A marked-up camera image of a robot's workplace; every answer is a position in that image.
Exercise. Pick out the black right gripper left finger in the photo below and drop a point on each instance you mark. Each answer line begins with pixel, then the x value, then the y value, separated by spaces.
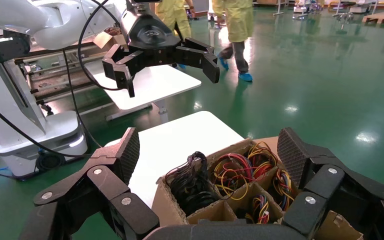
pixel 109 185

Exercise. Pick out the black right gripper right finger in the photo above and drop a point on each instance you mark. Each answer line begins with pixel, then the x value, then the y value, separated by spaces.
pixel 324 182

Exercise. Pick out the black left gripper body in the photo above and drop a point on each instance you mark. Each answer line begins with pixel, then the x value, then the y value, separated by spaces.
pixel 149 33

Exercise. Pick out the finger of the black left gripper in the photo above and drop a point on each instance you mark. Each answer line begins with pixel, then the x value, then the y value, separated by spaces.
pixel 208 63
pixel 120 69

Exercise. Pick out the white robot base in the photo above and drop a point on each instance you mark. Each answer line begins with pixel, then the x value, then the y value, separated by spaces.
pixel 56 132

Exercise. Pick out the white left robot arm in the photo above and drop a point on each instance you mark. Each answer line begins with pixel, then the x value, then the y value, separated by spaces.
pixel 62 30

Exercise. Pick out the small open cardboard box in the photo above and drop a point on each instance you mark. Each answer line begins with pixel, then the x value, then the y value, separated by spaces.
pixel 104 39

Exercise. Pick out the brown divided cardboard box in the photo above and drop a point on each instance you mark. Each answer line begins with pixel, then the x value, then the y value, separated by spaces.
pixel 168 208

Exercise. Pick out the person with pink trousers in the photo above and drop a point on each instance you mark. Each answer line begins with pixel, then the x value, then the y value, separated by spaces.
pixel 175 16

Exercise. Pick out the white side table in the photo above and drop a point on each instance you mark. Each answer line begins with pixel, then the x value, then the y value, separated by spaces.
pixel 152 86

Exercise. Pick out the person with dark trousers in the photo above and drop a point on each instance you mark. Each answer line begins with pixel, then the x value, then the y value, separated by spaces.
pixel 238 20

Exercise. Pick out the metal roller rack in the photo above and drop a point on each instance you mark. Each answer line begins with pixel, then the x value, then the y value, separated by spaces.
pixel 56 79

